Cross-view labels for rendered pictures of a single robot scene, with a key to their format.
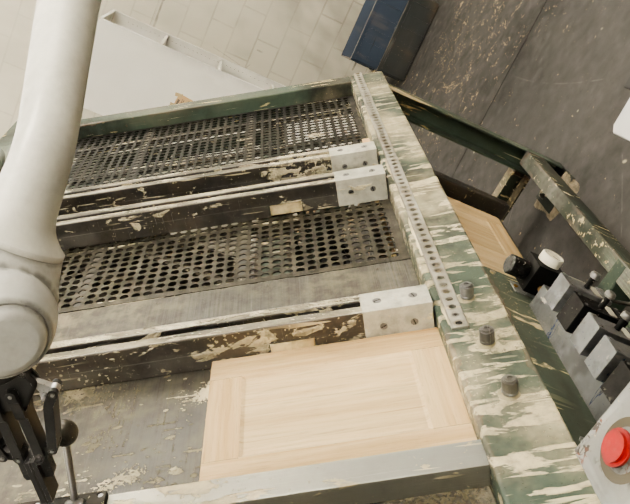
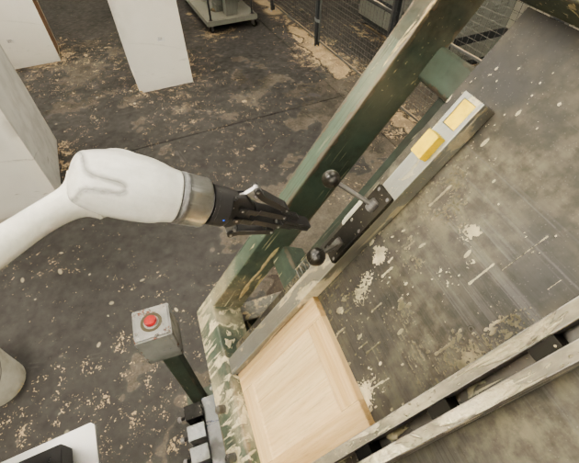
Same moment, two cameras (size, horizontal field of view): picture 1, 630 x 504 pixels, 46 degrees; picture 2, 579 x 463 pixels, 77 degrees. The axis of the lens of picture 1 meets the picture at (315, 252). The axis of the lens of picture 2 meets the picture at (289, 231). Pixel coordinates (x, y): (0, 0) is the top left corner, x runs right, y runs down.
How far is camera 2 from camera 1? 1.44 m
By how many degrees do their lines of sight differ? 105
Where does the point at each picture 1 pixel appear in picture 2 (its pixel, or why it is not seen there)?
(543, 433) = (216, 381)
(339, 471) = (262, 333)
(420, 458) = (244, 354)
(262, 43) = not seen: outside the picture
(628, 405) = (141, 334)
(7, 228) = not seen: hidden behind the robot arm
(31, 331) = not seen: hidden behind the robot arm
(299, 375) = (313, 421)
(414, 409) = (260, 399)
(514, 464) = (220, 359)
